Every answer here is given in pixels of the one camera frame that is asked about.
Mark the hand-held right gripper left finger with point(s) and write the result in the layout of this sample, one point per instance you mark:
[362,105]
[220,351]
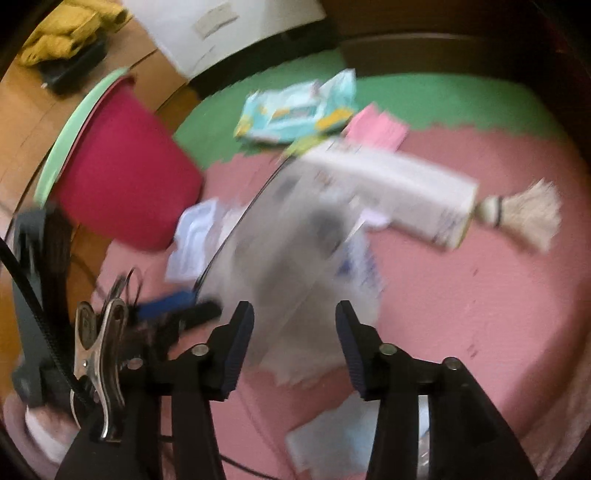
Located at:
[238,355]

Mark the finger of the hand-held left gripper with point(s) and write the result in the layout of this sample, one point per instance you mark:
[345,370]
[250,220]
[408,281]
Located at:
[175,307]

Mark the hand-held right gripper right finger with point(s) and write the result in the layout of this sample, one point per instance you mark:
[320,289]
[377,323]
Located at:
[353,355]

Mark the clear plastic bag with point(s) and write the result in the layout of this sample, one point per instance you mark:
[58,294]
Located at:
[286,277]

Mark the red bucket with green rim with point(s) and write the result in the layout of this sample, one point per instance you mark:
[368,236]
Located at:
[124,184]

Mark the white feather shuttlecock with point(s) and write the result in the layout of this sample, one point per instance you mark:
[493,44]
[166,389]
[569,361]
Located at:
[526,212]

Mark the light blue wet wipes pack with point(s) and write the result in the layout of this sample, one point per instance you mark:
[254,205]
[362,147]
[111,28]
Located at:
[295,110]

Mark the metal spring clip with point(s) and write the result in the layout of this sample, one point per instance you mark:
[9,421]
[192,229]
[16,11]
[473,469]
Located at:
[111,350]

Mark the pink foam mat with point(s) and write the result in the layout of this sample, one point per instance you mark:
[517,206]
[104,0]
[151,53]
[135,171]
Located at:
[461,300]

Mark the white and green carton box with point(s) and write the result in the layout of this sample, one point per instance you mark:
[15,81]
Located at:
[392,184]

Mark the pink paper packet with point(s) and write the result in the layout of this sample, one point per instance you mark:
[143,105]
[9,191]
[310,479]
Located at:
[376,129]

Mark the black bag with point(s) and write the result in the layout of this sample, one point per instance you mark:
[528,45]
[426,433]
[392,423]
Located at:
[74,69]

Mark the yellow plush toy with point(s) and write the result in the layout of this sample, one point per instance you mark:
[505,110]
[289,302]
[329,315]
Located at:
[64,32]

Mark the green foam mat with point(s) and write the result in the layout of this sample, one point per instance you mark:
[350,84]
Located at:
[438,97]

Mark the dark wooden drawer cabinet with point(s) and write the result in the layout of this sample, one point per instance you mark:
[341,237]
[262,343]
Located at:
[438,27]

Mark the white wall socket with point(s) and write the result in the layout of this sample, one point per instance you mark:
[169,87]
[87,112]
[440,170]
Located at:
[214,21]

